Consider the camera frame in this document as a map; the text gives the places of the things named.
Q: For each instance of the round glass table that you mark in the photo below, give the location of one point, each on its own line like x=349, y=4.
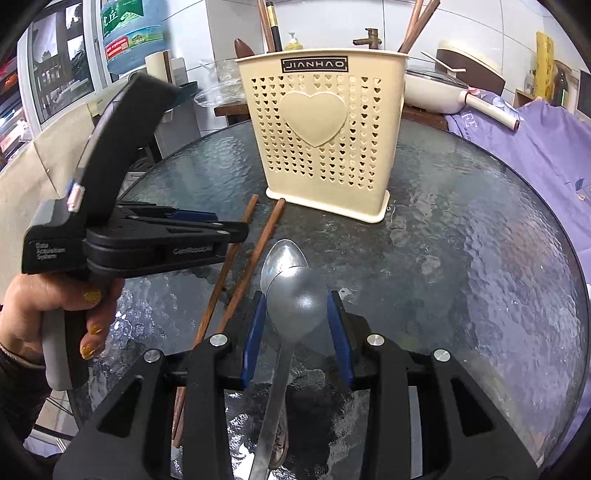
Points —
x=438, y=258

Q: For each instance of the purple floral cloth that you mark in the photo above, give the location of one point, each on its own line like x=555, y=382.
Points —
x=531, y=152

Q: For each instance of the dark wooden spoon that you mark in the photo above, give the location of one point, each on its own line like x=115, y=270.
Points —
x=244, y=48

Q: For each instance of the black chopstick with gold band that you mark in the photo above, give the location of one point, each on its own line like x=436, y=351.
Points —
x=274, y=37

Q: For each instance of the white microwave oven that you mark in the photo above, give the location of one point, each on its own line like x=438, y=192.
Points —
x=585, y=94

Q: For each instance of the white rice paddle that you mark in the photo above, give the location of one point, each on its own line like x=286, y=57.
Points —
x=443, y=62

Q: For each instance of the brass faucet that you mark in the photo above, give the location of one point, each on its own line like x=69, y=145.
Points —
x=369, y=38

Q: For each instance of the grey water dispenser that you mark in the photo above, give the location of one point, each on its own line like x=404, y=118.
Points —
x=180, y=134

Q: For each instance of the clear plastic bag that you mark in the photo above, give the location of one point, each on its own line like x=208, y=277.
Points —
x=217, y=87

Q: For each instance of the brown glass bottle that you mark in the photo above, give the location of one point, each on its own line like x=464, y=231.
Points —
x=561, y=85

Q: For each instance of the yellow soap pump bottle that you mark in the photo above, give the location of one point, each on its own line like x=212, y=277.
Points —
x=292, y=44

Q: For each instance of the brown and white rice cooker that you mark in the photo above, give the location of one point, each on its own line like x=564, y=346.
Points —
x=480, y=64

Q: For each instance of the small white bottle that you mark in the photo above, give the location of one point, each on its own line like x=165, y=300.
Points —
x=530, y=82

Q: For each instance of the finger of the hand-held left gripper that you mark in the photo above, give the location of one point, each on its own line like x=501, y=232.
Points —
x=194, y=215
x=231, y=233

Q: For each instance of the white pan with glass lid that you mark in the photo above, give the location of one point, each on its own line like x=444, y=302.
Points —
x=429, y=92

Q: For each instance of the brown wooden chopstick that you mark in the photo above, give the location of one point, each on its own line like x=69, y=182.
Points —
x=263, y=240
x=427, y=18
x=214, y=295
x=263, y=23
x=412, y=23

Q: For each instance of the window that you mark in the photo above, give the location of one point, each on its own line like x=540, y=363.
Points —
x=60, y=55

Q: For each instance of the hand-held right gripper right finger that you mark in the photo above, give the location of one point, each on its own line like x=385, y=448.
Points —
x=340, y=341

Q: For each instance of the metal spoon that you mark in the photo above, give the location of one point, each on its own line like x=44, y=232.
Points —
x=281, y=258
x=298, y=304

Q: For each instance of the yellow wrap roll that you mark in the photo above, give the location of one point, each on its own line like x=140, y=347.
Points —
x=545, y=60

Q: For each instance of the person's left forearm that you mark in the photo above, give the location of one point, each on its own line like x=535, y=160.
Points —
x=21, y=378

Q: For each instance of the beige perforated utensil holder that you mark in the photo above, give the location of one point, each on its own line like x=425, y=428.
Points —
x=318, y=152

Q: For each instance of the wooden crate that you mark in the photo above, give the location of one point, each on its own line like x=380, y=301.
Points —
x=521, y=99

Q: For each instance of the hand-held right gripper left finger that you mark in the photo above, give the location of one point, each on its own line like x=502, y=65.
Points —
x=254, y=341

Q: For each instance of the person's left hand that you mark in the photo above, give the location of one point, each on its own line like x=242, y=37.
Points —
x=25, y=314

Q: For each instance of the blue water jug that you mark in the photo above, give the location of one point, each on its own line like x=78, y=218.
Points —
x=134, y=41

